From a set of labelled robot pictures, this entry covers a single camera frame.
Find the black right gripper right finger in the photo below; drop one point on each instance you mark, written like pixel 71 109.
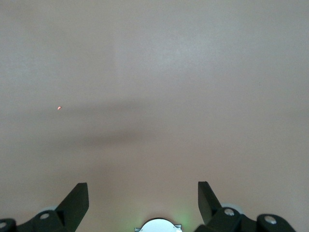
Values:
pixel 208 210

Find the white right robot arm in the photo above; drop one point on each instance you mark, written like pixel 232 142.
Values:
pixel 158 227

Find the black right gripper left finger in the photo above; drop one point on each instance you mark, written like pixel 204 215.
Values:
pixel 72 210

